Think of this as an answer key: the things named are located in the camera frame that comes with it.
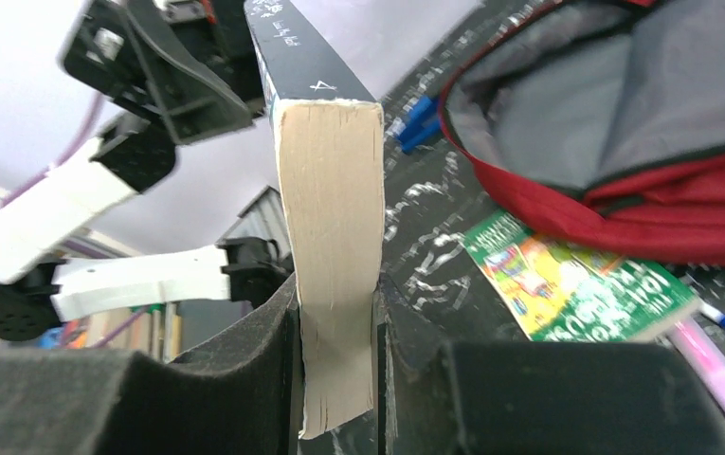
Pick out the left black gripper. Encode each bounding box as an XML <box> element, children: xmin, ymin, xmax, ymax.
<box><xmin>60</xmin><ymin>0</ymin><xmax>269</xmax><ymax>147</ymax></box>

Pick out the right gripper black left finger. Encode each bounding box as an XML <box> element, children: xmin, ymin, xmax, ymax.
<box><xmin>0</xmin><ymin>280</ymin><xmax>302</xmax><ymax>454</ymax></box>

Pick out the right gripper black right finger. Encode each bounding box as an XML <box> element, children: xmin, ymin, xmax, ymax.
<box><xmin>376</xmin><ymin>277</ymin><xmax>725</xmax><ymax>454</ymax></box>

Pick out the green book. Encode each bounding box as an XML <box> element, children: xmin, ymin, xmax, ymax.
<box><xmin>462</xmin><ymin>210</ymin><xmax>700</xmax><ymax>342</ymax></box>

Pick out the floral pink book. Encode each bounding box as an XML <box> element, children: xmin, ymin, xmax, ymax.
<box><xmin>245</xmin><ymin>1</ymin><xmax>385</xmax><ymax>440</ymax></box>

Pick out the red backpack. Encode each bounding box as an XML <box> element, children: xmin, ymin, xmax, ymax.
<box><xmin>438</xmin><ymin>1</ymin><xmax>725</xmax><ymax>265</ymax></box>

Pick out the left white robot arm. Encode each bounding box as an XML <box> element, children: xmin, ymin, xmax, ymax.
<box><xmin>0</xmin><ymin>1</ymin><xmax>292</xmax><ymax>341</ymax></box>

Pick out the pink highlighter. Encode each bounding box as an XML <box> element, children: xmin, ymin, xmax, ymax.
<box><xmin>668</xmin><ymin>319</ymin><xmax>725</xmax><ymax>413</ymax></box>

